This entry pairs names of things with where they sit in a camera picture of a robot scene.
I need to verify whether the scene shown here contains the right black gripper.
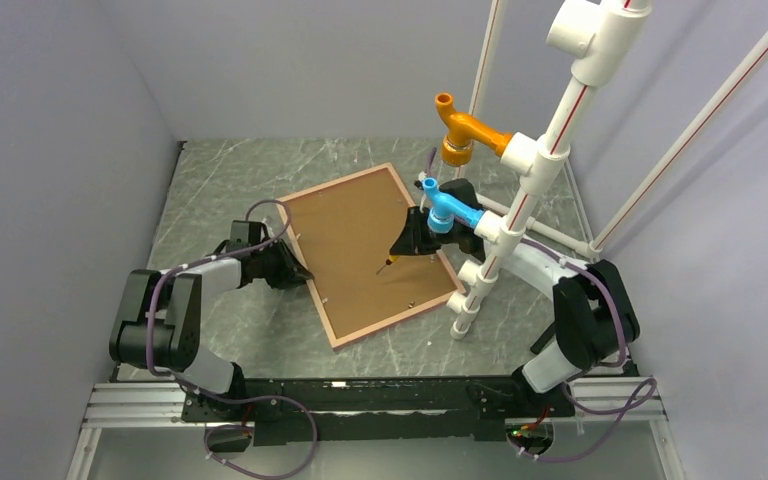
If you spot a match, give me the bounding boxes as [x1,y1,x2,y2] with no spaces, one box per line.
[391,206,461,256]

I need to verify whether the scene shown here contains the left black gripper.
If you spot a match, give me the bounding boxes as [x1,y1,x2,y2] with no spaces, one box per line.
[252,238,313,290]

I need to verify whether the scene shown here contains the pink picture frame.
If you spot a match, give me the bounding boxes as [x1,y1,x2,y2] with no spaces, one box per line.
[281,163,465,349]

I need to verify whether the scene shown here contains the orange handled screwdriver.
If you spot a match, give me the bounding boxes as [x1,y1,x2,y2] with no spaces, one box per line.
[375,255,399,275]

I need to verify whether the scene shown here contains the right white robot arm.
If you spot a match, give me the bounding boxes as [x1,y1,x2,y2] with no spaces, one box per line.
[387,175,640,415]

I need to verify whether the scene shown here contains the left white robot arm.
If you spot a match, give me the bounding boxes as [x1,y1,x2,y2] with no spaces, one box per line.
[109,220,314,420]

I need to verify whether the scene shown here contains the blue pipe fitting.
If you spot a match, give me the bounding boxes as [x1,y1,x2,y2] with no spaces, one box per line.
[421,177,484,234]

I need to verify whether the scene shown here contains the orange pipe fitting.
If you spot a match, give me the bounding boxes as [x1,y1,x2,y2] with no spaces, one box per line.
[435,92,514,167]

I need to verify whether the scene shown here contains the black flat bar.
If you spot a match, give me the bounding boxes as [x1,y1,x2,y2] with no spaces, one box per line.
[530,325,555,355]

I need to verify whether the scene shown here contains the white pvc pipe stand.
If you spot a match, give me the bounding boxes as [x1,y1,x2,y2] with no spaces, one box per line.
[447,1,652,339]

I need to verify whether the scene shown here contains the white diagonal pipe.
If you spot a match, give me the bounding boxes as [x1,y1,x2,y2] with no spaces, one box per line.
[588,30,768,254]

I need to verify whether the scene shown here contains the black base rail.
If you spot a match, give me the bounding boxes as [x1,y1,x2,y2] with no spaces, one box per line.
[181,375,574,446]

